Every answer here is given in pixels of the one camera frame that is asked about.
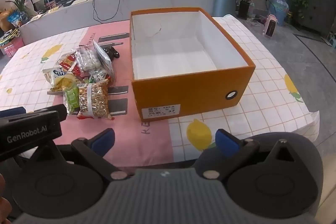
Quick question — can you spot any grey drawer cabinet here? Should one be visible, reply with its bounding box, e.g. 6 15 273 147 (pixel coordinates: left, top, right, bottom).
294 0 336 38

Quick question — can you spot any black snack packet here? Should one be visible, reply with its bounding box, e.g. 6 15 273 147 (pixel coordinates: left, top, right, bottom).
103 46 120 61

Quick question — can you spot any orange cardboard box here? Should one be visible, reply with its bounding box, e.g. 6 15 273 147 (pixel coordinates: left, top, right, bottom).
130 7 256 122

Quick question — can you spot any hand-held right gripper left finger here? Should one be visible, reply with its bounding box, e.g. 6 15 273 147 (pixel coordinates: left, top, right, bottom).
34 128 129 181

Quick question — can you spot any gold vase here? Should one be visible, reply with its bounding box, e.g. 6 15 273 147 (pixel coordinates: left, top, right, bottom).
0 10 13 31

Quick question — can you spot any blue water jug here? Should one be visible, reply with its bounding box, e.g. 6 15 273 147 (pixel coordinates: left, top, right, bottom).
269 0 289 26

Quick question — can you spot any blue snack bag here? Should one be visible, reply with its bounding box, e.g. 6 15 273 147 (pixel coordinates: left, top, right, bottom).
8 10 28 25

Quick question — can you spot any green snack packet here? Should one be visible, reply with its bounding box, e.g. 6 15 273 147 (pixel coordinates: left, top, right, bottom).
64 86 80 115

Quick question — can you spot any pink printed cloth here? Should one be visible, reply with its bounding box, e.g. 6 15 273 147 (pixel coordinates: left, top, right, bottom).
52 20 174 169

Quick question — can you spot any pink storage box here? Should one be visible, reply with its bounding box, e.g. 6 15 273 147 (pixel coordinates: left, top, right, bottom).
0 36 25 58

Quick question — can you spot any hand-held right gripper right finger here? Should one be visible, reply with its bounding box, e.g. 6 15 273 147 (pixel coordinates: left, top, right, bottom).
202 129 296 181

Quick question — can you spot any yellow chips packet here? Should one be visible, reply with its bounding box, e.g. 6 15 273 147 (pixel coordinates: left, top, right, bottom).
43 68 77 95

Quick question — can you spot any black cable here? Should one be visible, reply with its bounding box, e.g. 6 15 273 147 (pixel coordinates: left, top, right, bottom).
92 0 131 22

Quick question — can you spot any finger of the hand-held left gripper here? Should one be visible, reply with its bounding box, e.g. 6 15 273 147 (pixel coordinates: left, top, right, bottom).
26 105 68 122

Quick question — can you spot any grey marble television bench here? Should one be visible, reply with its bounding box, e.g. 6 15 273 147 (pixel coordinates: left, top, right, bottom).
18 0 214 44

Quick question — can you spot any blue metal trash can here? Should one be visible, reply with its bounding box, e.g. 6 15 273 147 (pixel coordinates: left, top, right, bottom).
213 0 239 17

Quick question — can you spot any pink space heater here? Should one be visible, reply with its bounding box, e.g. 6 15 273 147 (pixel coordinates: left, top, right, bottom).
264 15 278 38

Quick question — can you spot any clear packet of white balls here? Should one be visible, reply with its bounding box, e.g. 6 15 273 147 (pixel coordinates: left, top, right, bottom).
76 47 101 73

